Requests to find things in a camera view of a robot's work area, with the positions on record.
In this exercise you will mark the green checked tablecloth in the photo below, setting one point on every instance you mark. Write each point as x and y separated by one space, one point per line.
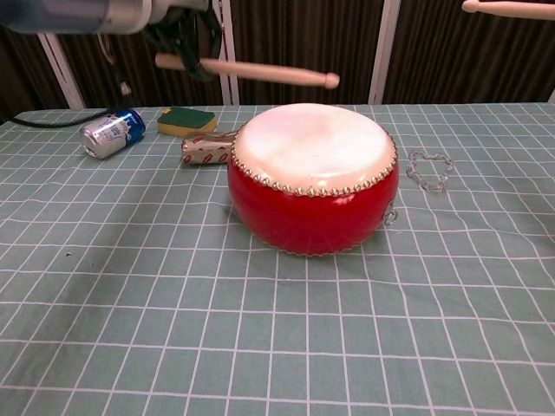
277 346

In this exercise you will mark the wooden drumstick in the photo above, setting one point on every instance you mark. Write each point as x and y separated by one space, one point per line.
511 8
269 73

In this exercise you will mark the green and yellow sponge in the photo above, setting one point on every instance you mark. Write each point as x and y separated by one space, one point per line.
186 119

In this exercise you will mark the white partition frame post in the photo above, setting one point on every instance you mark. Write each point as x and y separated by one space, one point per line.
230 93
65 78
381 65

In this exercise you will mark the blue and silver drink can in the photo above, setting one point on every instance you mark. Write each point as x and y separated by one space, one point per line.
112 132

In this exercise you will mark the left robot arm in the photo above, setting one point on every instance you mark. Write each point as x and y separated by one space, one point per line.
86 15

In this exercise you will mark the silver foil packet red print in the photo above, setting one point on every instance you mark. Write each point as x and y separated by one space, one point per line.
204 151

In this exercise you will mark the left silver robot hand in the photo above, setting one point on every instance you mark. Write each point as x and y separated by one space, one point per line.
191 34

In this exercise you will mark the red drum with white skin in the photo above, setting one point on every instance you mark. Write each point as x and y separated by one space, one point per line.
303 216

